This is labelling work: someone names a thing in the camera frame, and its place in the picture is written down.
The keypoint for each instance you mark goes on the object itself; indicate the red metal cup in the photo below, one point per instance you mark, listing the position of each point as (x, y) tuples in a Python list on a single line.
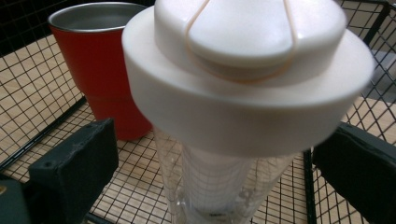
[(99, 68)]

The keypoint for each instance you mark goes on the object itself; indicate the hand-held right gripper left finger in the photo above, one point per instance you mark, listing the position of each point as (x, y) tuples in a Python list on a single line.
[(77, 161)]

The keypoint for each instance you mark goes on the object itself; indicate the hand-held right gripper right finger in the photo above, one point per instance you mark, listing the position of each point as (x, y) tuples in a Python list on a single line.
[(361, 168)]

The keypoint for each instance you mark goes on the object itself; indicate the clear bottle with white lid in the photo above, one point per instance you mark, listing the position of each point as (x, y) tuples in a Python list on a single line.
[(236, 105)]

